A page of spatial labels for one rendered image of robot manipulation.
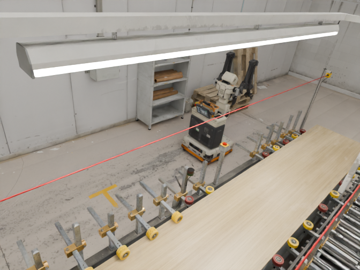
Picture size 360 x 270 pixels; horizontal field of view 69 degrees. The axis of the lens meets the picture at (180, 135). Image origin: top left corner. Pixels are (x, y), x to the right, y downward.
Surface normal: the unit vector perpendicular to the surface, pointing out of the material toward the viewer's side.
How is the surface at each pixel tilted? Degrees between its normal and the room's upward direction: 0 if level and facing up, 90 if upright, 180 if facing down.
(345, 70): 90
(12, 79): 90
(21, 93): 90
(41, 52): 61
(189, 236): 0
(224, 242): 0
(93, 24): 90
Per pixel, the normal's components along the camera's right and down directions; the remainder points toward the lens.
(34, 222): 0.11, -0.84
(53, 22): 0.68, 0.45
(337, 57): -0.73, 0.29
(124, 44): 0.64, -0.02
